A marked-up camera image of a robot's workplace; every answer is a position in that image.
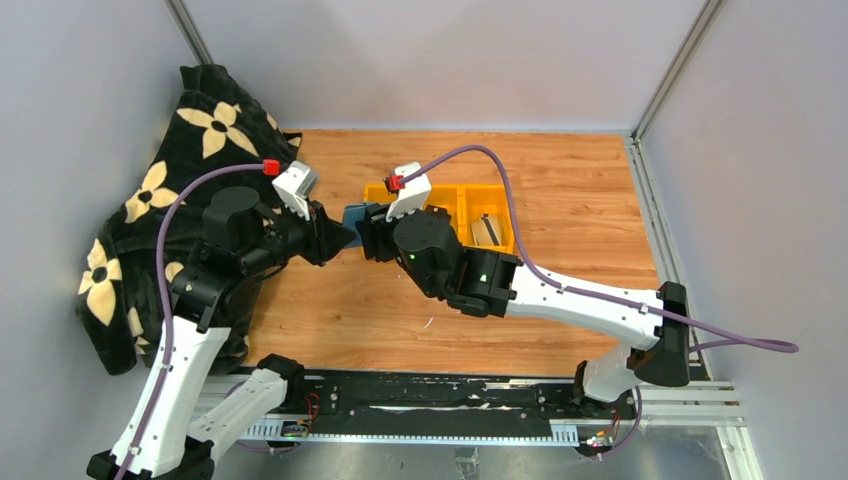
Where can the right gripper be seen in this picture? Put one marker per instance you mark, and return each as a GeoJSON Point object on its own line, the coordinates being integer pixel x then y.
{"type": "Point", "coordinates": [375, 231]}

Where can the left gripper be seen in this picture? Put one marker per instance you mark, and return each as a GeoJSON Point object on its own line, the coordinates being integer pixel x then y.
{"type": "Point", "coordinates": [326, 236]}

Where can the blue leather card holder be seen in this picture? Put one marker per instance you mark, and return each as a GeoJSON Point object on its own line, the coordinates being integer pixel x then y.
{"type": "Point", "coordinates": [353, 215]}

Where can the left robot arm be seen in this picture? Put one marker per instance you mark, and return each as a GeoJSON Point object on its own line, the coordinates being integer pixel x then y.
{"type": "Point", "coordinates": [209, 298]}

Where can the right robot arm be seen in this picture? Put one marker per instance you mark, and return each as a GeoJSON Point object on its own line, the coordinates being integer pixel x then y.
{"type": "Point", "coordinates": [653, 344]}

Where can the cards in right bin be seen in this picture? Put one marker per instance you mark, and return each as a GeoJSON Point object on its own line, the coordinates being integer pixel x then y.
{"type": "Point", "coordinates": [486, 231]}

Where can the left yellow bin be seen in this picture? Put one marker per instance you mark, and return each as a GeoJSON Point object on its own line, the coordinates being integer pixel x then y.
{"type": "Point", "coordinates": [375, 193]}

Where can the yellow bin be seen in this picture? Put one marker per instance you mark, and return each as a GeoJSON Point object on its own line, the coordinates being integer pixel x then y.
{"type": "Point", "coordinates": [375, 193]}
{"type": "Point", "coordinates": [448, 197]}
{"type": "Point", "coordinates": [491, 199]}

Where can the middle yellow bin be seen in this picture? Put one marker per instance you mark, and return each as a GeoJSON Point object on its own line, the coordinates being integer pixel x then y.
{"type": "Point", "coordinates": [448, 197]}

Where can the right yellow bin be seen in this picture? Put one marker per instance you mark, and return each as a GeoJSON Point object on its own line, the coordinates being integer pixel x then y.
{"type": "Point", "coordinates": [491, 199]}

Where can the black floral blanket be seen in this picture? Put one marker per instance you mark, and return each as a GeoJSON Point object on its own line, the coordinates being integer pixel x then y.
{"type": "Point", "coordinates": [216, 123]}

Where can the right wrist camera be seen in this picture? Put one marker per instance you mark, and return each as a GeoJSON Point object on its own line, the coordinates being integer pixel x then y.
{"type": "Point", "coordinates": [411, 194]}

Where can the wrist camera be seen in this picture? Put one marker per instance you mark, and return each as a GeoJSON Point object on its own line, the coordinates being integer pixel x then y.
{"type": "Point", "coordinates": [294, 185]}
{"type": "Point", "coordinates": [411, 194]}

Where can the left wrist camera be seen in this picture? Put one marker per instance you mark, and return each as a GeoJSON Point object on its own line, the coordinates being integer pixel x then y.
{"type": "Point", "coordinates": [294, 185]}

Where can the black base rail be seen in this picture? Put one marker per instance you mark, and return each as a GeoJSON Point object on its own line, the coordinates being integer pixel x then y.
{"type": "Point", "coordinates": [379, 407]}

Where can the left aluminium frame post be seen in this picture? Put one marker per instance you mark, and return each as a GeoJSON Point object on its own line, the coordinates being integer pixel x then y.
{"type": "Point", "coordinates": [189, 30]}

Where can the aluminium frame post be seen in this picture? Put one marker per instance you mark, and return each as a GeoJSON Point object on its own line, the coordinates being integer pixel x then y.
{"type": "Point", "coordinates": [682, 57]}
{"type": "Point", "coordinates": [189, 30]}

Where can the right aluminium frame post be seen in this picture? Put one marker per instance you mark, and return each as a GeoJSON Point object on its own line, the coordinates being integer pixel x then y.
{"type": "Point", "coordinates": [682, 57]}

